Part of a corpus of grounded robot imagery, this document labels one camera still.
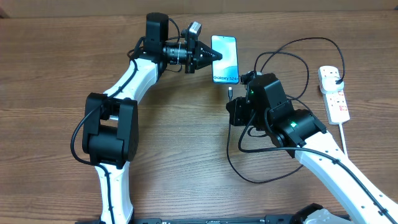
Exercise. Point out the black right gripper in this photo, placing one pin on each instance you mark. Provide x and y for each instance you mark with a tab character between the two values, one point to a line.
235	107

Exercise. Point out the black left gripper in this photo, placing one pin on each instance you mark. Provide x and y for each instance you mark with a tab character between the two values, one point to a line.
194	62

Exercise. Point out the Samsung Galaxy smartphone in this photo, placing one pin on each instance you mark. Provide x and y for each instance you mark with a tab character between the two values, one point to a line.
225	70

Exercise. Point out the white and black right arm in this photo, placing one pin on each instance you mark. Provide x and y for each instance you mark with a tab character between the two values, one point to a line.
267	108

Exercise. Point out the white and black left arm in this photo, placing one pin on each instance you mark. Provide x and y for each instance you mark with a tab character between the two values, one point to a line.
110	125

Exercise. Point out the white charger adapter plug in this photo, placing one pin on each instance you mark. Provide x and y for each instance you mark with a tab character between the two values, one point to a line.
330	85

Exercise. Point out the white power strip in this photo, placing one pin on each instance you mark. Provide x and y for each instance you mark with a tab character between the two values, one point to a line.
335	103

